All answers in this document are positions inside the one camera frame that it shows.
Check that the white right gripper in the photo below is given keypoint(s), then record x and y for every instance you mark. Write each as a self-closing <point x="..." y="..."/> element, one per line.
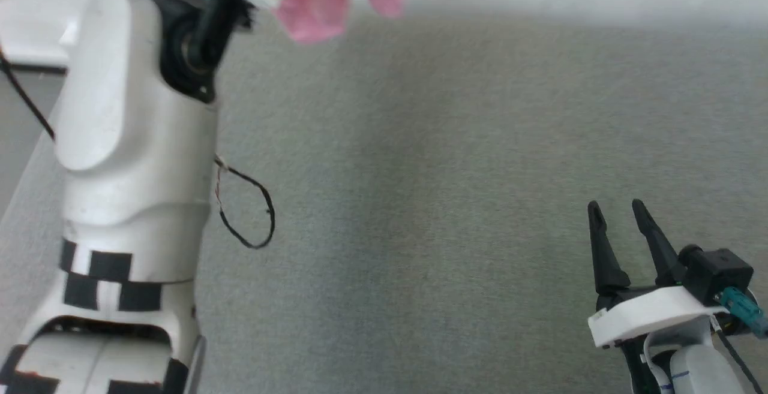
<point x="654" y="313"/>

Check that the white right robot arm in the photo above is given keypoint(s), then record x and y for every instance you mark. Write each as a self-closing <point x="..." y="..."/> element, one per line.
<point x="699" y="370"/>

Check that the black floor edge strip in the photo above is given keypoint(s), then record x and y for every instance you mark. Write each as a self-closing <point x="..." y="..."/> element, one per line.
<point x="36" y="68"/>

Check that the grey fabric sofa seat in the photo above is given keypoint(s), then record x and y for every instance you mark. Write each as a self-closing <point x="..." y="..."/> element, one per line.
<point x="450" y="202"/>

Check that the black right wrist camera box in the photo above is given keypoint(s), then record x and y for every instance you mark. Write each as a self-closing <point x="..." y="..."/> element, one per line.
<point x="717" y="271"/>

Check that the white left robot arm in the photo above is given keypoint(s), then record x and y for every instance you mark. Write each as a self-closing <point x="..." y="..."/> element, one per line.
<point x="120" y="142"/>

